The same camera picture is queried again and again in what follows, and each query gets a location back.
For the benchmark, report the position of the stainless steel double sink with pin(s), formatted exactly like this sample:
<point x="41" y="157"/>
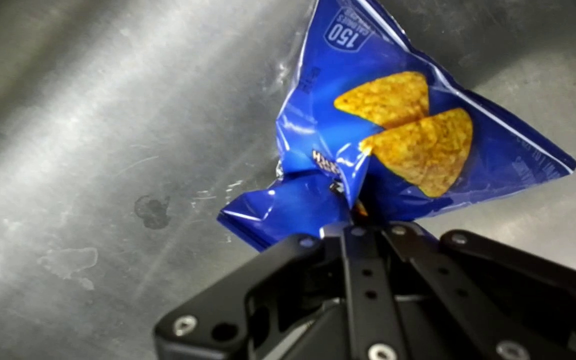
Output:
<point x="127" y="124"/>

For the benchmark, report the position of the blue chip bag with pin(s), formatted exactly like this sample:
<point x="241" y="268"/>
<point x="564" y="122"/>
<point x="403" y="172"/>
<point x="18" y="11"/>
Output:
<point x="375" y="124"/>

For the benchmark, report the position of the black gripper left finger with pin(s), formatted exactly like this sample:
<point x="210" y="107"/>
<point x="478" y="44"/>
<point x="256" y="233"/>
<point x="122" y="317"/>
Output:
<point x="247" y="312"/>

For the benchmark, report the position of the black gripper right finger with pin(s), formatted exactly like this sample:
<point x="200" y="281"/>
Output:
<point x="509" y="304"/>

